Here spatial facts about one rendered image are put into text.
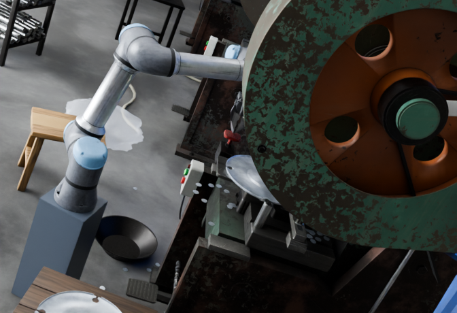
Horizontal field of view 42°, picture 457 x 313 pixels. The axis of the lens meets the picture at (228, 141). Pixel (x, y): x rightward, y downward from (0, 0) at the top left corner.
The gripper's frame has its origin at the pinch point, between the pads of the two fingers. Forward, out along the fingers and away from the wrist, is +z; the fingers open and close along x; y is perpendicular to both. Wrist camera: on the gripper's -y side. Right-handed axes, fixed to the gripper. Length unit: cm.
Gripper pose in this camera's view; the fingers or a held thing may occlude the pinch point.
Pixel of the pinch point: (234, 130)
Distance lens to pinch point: 235.0
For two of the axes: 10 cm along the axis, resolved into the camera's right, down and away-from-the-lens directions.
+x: -9.3, -3.3, -1.7
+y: -0.1, -4.4, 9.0
